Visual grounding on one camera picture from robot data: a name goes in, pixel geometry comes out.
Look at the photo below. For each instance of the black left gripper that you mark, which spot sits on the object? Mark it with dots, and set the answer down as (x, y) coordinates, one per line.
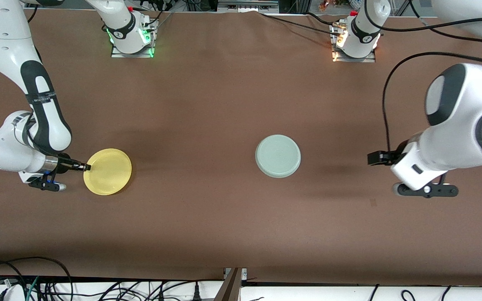
(396, 155)

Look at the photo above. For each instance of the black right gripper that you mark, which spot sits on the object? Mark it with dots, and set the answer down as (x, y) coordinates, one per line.
(65, 163)

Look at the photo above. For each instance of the yellow plate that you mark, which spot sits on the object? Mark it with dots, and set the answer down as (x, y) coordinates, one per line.
(108, 172)

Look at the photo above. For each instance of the pale green plate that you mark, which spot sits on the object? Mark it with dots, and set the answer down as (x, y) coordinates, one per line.
(278, 156)

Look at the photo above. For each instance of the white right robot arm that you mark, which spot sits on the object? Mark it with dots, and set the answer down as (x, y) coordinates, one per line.
(2, 54)

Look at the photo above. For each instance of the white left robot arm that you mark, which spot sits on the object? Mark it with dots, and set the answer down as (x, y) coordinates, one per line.
(467, 117)

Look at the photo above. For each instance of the brown table cover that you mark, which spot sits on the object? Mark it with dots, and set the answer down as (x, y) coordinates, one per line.
(207, 125)

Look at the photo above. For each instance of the white bench surface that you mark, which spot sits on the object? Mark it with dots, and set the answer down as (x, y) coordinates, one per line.
(308, 294)

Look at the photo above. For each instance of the black power plug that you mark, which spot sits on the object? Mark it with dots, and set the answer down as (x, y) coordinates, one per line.
(197, 292)

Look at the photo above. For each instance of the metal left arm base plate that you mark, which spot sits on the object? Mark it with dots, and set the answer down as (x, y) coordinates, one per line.
(368, 59)

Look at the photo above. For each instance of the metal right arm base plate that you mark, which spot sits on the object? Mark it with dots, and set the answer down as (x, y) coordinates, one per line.
(117, 54)

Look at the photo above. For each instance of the aluminium frame beam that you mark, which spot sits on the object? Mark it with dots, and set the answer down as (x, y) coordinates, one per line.
(230, 288)

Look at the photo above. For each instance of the grey metal rail box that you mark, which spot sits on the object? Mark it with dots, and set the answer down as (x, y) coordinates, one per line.
(247, 6)

